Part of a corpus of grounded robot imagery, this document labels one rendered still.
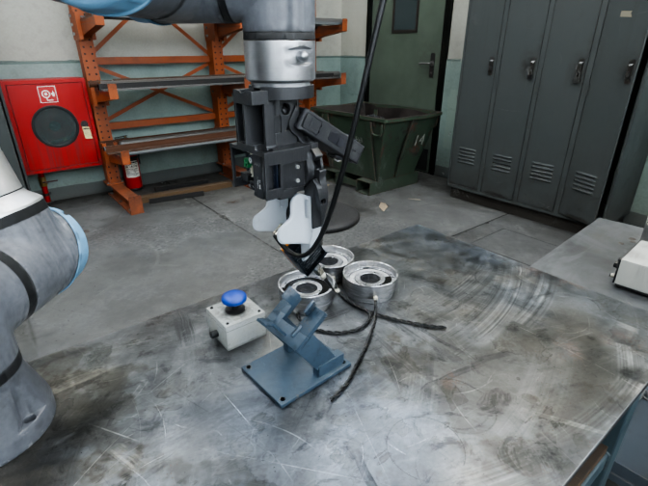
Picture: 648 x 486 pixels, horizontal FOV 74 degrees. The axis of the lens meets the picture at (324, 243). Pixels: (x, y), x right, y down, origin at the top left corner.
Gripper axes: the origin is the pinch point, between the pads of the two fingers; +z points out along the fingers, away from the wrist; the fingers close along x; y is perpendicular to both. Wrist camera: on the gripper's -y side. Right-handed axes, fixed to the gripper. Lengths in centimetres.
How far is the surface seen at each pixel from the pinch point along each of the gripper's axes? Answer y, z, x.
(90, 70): -72, -5, -359
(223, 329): 7.0, 16.0, -10.9
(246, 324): 3.6, 16.1, -9.8
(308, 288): -12.7, 18.1, -14.4
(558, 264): -88, 32, 4
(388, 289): -22.1, 16.7, -2.8
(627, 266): -85, 25, 19
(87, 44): -74, -23, -359
